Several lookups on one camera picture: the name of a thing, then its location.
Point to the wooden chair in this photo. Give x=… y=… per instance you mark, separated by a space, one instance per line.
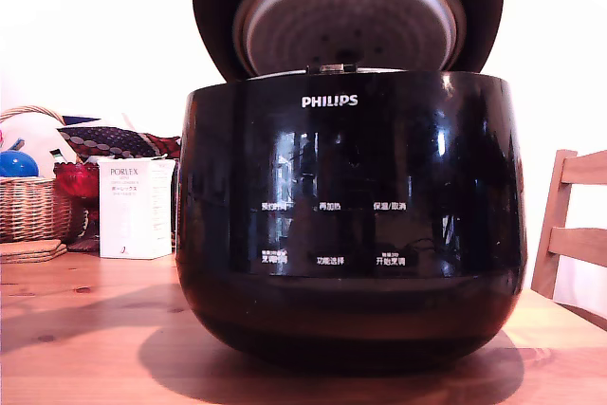
x=550 y=234

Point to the dark blue fabric piece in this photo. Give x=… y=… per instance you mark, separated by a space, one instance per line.
x=78 y=119

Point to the white crumpled paper sheet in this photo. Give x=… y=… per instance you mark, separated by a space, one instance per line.
x=33 y=137

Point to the cork coaster stack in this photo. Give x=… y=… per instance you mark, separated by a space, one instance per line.
x=28 y=251

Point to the black Philips rice cooker body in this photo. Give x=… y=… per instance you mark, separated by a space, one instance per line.
x=351 y=163

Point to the red glass bowl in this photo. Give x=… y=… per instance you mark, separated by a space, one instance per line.
x=76 y=182

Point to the blue ball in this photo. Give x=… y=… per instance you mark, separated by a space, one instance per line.
x=16 y=164

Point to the wicker basket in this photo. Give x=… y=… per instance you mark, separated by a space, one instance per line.
x=28 y=208

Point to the black rice cooker lid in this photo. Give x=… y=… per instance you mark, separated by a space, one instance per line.
x=341 y=21

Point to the dark patterned fabric bag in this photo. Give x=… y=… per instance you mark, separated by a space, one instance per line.
x=109 y=141

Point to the white Porlex box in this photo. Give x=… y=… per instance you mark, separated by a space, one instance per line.
x=133 y=215

